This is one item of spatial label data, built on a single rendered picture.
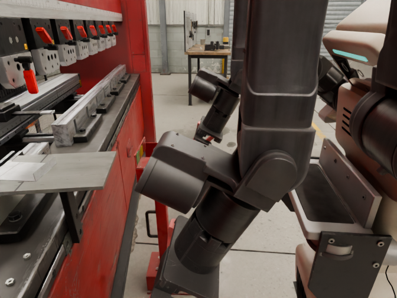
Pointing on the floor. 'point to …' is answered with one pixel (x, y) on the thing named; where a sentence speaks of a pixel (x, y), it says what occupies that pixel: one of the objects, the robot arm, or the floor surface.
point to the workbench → (216, 51)
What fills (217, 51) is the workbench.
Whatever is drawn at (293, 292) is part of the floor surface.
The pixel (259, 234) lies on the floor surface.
